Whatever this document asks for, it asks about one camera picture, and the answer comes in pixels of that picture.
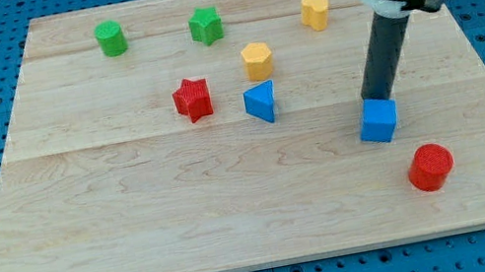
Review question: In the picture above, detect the yellow hexagon block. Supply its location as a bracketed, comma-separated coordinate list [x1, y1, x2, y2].
[241, 42, 274, 82]

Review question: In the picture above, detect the blue triangle block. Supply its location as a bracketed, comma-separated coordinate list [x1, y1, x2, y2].
[242, 80, 276, 123]

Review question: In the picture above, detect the red star block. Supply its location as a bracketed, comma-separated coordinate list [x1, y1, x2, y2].
[173, 79, 214, 124]

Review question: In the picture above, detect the light wooden board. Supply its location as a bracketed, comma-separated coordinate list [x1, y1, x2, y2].
[0, 0, 485, 272]

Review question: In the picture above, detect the green star block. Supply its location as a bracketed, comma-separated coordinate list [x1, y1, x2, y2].
[188, 6, 224, 46]

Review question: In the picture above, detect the blue cube block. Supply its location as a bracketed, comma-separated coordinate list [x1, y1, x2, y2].
[360, 99, 398, 143]

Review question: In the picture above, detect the yellow heart block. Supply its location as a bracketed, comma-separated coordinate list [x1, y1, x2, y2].
[301, 0, 329, 32]

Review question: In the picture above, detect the green cylinder block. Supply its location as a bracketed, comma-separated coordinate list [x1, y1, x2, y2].
[94, 20, 128, 57]

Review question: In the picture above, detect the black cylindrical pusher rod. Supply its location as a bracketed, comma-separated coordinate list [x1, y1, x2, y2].
[360, 14, 409, 100]

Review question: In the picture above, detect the red cylinder block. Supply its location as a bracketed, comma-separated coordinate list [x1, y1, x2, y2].
[408, 143, 454, 192]

